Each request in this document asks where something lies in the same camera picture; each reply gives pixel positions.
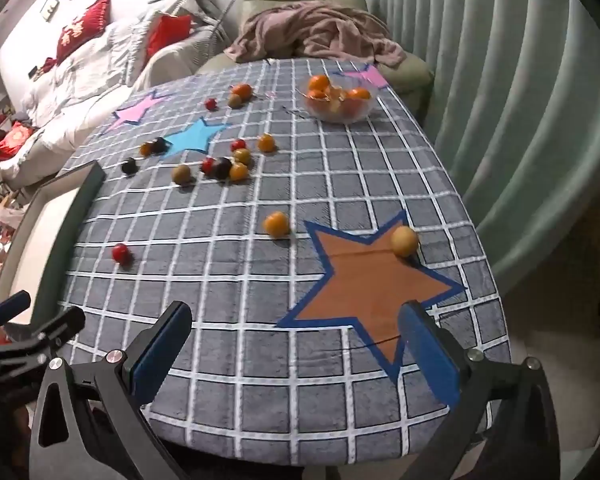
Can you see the yellow apricot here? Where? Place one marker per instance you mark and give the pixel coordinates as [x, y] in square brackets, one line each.
[242, 156]

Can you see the pink blanket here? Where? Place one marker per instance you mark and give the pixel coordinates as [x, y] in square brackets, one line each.
[320, 30]

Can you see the metal stand pole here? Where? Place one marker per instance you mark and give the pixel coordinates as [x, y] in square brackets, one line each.
[230, 7]

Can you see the dark plum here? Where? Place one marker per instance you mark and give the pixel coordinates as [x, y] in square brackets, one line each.
[223, 167]
[159, 145]
[129, 165]

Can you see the plain red pillow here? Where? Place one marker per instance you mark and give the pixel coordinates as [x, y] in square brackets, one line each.
[167, 35]

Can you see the red cherry tomato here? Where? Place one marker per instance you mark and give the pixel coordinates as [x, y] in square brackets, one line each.
[238, 144]
[121, 253]
[210, 104]
[208, 165]

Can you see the white grey quilt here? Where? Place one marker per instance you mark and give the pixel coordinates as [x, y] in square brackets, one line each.
[90, 75]

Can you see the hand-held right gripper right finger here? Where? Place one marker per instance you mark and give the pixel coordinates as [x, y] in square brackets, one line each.
[427, 355]

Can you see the grey checked tablecloth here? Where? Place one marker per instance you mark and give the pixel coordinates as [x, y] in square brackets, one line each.
[260, 310]

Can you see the red cushion with gold print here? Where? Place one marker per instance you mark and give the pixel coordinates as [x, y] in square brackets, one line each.
[12, 142]

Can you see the blue star patch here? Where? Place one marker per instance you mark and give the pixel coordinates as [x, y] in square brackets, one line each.
[196, 134]

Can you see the clear glass bowl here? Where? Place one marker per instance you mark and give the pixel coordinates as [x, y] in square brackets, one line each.
[341, 112]

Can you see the brown star patch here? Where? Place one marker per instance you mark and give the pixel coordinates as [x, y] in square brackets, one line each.
[375, 285]

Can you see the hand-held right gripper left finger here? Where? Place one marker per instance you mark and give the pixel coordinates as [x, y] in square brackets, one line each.
[160, 352]

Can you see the white tray with dark rim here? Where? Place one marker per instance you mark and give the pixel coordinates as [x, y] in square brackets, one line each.
[50, 220]

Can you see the small framed wall picture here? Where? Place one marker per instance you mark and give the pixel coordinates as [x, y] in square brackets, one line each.
[50, 7]

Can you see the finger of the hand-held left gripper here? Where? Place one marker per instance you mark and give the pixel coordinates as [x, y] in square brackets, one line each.
[5, 311]
[55, 329]

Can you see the white sofa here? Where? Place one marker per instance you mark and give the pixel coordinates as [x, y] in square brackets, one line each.
[165, 67]

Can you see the small orange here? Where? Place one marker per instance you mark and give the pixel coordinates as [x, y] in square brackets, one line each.
[242, 91]
[266, 142]
[319, 82]
[239, 172]
[358, 94]
[277, 224]
[146, 148]

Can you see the brown kiwi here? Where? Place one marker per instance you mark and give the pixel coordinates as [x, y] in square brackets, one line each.
[181, 174]
[234, 101]

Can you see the red pillow with gold print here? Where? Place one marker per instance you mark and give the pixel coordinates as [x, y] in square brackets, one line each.
[82, 25]

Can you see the olive brown ball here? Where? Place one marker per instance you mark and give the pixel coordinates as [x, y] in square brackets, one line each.
[405, 241]

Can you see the small pink star patch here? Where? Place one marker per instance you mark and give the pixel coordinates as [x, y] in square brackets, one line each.
[372, 77]

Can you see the large pink star patch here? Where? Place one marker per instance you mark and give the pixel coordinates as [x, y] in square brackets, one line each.
[135, 110]

